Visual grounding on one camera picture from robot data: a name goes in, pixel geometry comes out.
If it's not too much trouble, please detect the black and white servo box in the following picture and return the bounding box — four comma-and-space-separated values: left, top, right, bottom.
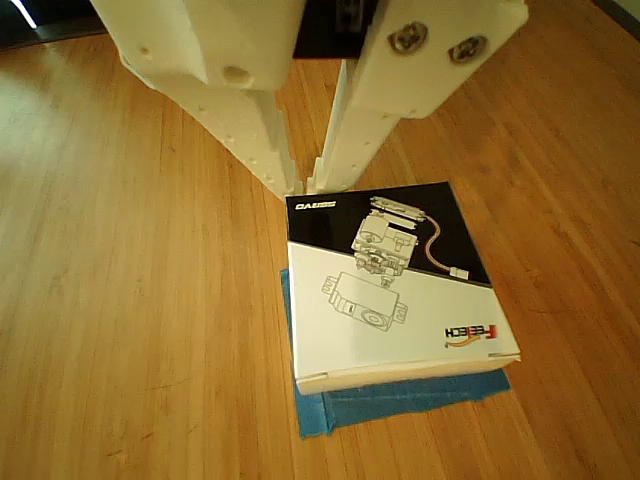
284, 180, 522, 397

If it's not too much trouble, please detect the blue tape square target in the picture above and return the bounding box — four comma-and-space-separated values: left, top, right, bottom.
278, 267, 512, 441

